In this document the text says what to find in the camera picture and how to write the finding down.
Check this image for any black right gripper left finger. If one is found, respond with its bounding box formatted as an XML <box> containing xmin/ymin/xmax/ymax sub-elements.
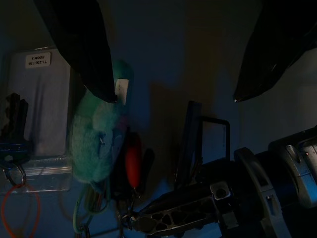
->
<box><xmin>33</xmin><ymin>0</ymin><xmax>117</xmax><ymax>104</ymax></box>

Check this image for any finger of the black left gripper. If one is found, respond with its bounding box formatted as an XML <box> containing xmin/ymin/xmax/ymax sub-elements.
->
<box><xmin>174</xmin><ymin>100</ymin><xmax>203</xmax><ymax>190</ymax></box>
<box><xmin>128</xmin><ymin>187</ymin><xmax>218</xmax><ymax>235</ymax></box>

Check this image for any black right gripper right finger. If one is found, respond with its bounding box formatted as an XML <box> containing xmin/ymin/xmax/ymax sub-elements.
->
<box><xmin>232</xmin><ymin>0</ymin><xmax>317</xmax><ymax>103</ymax></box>

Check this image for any clear plastic key tag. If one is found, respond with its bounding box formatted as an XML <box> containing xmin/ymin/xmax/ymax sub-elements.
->
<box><xmin>0</xmin><ymin>46</ymin><xmax>73</xmax><ymax>194</ymax></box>

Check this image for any black framed tag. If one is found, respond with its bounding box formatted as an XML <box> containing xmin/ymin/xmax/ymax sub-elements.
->
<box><xmin>199</xmin><ymin>116</ymin><xmax>230</xmax><ymax>163</ymax></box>

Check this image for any red oval key fob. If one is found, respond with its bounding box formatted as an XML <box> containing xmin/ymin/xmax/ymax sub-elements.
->
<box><xmin>124</xmin><ymin>132</ymin><xmax>142</xmax><ymax>189</ymax></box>

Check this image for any dark key with blue head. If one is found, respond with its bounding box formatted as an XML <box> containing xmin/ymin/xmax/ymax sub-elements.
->
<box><xmin>0</xmin><ymin>93</ymin><xmax>32</xmax><ymax>166</ymax></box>

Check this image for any orange rubber band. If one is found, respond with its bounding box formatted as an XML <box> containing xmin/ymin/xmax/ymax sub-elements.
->
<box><xmin>1</xmin><ymin>184</ymin><xmax>41</xmax><ymax>238</ymax></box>

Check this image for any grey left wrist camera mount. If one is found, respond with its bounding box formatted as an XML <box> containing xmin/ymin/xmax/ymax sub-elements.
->
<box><xmin>234</xmin><ymin>147</ymin><xmax>292</xmax><ymax>238</ymax></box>

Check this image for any teal fuzzy plush keychain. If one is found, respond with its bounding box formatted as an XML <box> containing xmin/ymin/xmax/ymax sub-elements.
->
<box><xmin>71</xmin><ymin>59</ymin><xmax>134</xmax><ymax>185</ymax></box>

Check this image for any green cord loop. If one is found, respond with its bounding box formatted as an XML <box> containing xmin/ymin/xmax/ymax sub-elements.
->
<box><xmin>73</xmin><ymin>182</ymin><xmax>111</xmax><ymax>235</ymax></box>

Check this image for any metal key ring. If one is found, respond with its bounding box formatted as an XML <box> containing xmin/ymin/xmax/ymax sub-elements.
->
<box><xmin>2</xmin><ymin>161</ymin><xmax>27</xmax><ymax>185</ymax></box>

